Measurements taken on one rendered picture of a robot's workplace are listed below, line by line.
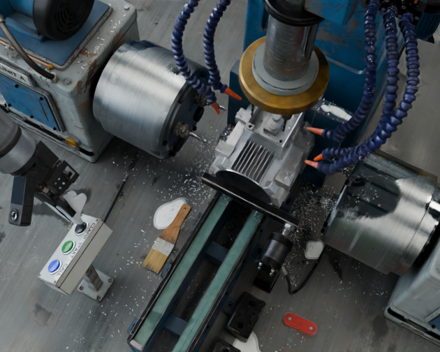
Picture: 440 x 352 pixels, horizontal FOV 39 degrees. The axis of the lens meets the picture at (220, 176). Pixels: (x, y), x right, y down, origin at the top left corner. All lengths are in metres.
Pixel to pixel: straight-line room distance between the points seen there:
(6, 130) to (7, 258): 0.57
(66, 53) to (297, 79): 0.56
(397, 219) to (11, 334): 0.96
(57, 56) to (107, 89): 0.13
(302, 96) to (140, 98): 0.40
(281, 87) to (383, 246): 0.41
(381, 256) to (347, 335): 0.30
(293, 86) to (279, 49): 0.10
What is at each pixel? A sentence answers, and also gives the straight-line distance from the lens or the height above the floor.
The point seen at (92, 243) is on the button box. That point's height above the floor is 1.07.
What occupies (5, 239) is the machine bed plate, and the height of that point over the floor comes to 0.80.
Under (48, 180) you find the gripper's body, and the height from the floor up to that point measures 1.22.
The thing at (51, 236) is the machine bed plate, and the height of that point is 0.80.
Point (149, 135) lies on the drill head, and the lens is 1.46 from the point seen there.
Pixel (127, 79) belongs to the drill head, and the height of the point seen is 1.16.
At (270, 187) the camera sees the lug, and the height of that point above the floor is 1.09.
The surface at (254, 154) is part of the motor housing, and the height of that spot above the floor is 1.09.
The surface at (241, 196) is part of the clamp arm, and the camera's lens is 1.45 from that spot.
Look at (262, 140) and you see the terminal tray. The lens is 1.40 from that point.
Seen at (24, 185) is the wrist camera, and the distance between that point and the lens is 1.28.
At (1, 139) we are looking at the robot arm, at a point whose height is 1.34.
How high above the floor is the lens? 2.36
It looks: 65 degrees down
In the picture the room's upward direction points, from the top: 3 degrees clockwise
